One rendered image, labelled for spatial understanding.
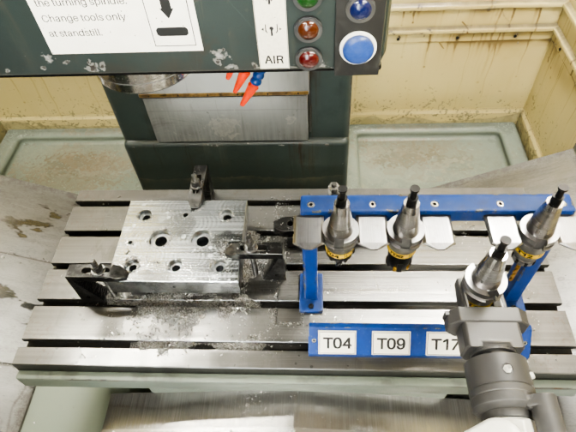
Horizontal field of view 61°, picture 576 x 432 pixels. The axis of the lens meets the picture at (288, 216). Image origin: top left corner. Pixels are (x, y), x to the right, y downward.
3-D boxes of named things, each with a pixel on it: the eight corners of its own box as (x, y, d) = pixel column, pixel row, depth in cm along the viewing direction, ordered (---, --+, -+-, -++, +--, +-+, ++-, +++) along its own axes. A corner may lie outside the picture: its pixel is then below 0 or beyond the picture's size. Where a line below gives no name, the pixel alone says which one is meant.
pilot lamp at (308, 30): (320, 41, 47) (320, 21, 45) (297, 42, 47) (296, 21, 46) (320, 38, 48) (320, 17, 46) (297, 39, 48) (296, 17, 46)
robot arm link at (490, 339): (536, 299, 73) (561, 380, 65) (515, 328, 80) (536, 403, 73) (449, 298, 74) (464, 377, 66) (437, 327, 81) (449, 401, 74)
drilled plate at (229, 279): (240, 293, 110) (237, 281, 106) (113, 292, 112) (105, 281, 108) (249, 213, 124) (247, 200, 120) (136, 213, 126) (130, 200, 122)
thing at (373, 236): (389, 251, 83) (390, 248, 82) (357, 250, 83) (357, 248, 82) (386, 218, 87) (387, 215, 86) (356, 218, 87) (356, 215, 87)
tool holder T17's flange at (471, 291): (493, 267, 80) (497, 258, 78) (509, 299, 76) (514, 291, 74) (455, 273, 80) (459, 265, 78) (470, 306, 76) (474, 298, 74)
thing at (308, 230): (323, 250, 83) (323, 248, 83) (292, 250, 84) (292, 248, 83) (323, 218, 88) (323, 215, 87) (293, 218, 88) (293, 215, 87)
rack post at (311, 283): (323, 314, 110) (323, 235, 87) (298, 313, 110) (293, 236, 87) (322, 275, 116) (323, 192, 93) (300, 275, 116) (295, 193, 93)
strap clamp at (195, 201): (207, 231, 126) (196, 193, 114) (195, 231, 126) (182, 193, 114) (214, 192, 134) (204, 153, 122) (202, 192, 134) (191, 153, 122)
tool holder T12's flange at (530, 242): (552, 225, 85) (557, 215, 83) (557, 254, 82) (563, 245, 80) (513, 220, 86) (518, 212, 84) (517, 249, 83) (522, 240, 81)
